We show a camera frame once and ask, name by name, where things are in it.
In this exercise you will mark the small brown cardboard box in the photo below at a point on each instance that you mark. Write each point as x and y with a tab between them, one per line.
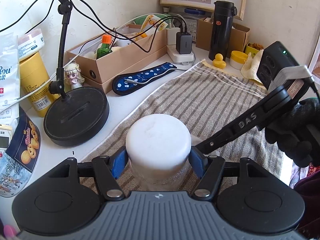
240	37

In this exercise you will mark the blue lid plastic container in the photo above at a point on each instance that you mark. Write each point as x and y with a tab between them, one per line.
197	12

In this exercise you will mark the white remote control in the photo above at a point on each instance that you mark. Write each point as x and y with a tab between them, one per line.
5	137

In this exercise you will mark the yellow cylinder canister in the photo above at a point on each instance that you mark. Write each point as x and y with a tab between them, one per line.
35	80

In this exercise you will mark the small yellow box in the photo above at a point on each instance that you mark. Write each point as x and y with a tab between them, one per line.
250	51

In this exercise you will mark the white cotton tissue pack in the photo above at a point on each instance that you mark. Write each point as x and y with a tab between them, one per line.
8	80

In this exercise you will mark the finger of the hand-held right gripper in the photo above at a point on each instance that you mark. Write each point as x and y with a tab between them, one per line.
250	120

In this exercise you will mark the person's right forearm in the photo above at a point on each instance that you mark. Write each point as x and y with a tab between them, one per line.
310	197

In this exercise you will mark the cream yellow towel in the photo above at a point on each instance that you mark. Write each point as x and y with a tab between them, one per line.
252	70

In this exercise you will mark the white wipe cloth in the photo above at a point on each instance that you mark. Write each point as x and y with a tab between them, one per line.
197	140

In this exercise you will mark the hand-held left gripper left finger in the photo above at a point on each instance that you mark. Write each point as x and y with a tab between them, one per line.
120	162

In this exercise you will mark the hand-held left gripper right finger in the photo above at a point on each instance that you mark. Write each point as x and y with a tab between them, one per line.
197	161

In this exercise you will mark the blue cookie tin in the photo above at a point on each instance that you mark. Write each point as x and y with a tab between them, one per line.
25	155

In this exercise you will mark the small jar with yellow lid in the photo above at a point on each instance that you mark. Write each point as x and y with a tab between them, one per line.
238	56

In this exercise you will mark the white tub with pink lid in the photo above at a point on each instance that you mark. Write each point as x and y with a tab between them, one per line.
31	45

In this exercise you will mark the black round-base stand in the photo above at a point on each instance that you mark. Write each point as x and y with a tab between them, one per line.
75	115

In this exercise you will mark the white power strip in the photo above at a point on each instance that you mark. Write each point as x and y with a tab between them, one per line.
180	58

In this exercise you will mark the green wipes pack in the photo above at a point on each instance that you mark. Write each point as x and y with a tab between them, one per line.
136	21

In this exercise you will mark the black thermos bottle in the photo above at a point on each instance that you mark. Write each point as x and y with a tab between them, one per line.
221	35

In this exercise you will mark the black charger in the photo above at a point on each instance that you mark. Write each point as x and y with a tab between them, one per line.
185	42

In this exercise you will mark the small blonde doll figurine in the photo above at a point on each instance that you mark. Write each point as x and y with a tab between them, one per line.
73	76

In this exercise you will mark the yellow rubber duck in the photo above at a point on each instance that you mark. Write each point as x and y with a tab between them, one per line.
219	62

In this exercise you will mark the green bottle with orange cap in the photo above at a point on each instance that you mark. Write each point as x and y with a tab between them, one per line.
103	51

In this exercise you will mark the person's right hand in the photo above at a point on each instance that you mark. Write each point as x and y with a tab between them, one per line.
297	135

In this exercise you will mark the grey striped towel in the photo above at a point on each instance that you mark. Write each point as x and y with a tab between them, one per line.
212	97

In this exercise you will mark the clear jar with white lid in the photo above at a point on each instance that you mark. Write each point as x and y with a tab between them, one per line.
157	140

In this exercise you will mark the small bottle with pink cap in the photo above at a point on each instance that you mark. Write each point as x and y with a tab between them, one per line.
8	231

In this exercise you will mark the blue polka dot pouch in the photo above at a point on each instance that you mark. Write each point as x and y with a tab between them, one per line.
122	86

